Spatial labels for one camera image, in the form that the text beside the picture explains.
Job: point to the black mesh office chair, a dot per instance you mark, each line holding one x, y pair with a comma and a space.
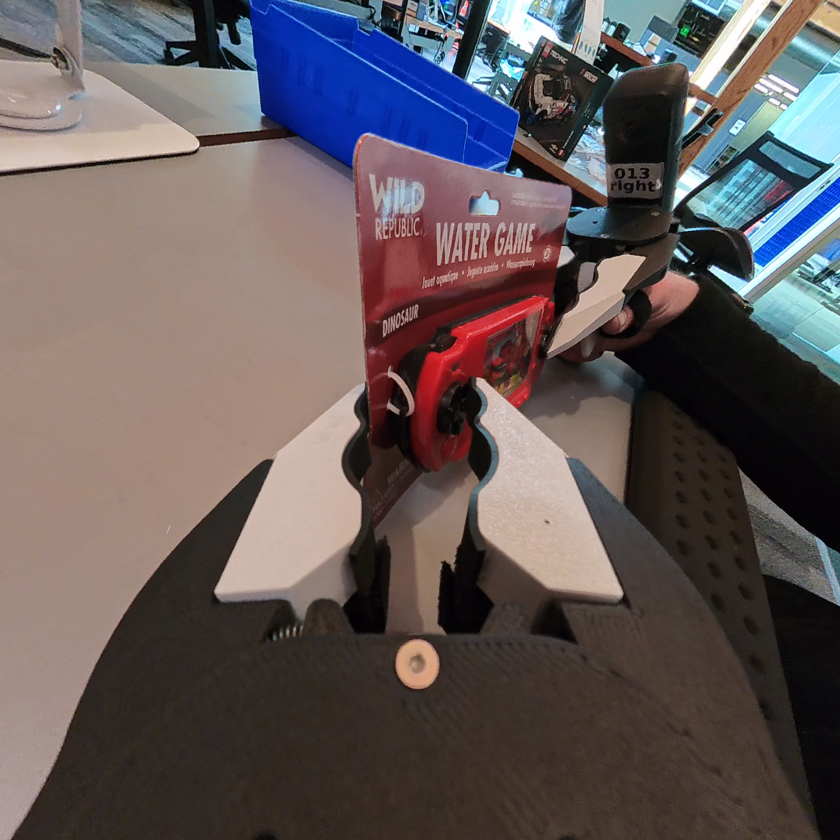
761, 180

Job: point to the blue plastic bin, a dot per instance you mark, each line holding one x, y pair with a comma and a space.
367, 85

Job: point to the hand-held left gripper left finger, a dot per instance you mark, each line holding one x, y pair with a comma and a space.
295, 512

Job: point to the white document stand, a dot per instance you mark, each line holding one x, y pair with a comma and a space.
85, 124

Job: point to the person's right forearm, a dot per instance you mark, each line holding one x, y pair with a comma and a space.
761, 407

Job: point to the person's right hand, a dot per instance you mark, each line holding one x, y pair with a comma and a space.
669, 298

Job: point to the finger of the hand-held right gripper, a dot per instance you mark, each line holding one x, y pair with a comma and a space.
584, 275
600, 302

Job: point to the black vertical pole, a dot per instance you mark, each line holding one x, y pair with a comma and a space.
471, 33

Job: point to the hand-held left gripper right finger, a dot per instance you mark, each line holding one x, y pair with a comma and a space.
541, 518

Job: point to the person's dark clothing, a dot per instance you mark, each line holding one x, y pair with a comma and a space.
810, 702

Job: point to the red handheld toy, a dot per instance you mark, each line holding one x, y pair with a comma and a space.
459, 275

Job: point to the black toy car box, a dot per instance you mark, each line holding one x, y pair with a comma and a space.
561, 98

